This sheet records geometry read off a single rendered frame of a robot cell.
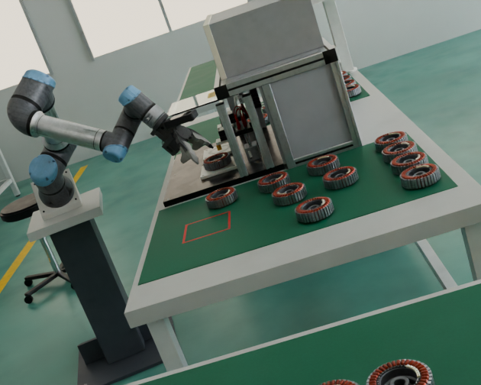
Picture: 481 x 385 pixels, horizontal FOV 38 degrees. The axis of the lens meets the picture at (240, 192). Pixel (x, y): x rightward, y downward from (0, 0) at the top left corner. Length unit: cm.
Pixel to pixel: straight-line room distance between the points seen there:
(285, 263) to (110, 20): 586
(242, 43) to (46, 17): 522
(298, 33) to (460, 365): 155
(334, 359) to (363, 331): 10
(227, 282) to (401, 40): 597
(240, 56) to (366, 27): 503
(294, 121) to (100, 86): 525
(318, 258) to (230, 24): 104
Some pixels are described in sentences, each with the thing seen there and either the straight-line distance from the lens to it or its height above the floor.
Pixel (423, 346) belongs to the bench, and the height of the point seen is 75.
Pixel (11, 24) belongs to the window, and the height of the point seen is 159.
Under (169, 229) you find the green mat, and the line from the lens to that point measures 236.
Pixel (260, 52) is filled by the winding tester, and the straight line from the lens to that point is 255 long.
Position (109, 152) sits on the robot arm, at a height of 105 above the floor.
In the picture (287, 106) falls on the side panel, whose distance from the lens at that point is 248.
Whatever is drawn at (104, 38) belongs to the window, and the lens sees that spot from 751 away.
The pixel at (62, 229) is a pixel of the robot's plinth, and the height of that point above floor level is 71.
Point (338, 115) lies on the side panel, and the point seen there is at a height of 88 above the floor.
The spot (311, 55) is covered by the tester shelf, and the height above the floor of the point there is 112.
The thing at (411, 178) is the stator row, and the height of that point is 79.
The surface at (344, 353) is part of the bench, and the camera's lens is 140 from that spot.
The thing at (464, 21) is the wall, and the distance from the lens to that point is 776.
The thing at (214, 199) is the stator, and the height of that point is 79.
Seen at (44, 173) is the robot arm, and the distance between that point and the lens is 290.
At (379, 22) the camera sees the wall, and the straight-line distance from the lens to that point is 753.
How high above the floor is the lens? 151
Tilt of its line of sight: 18 degrees down
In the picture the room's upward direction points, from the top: 19 degrees counter-clockwise
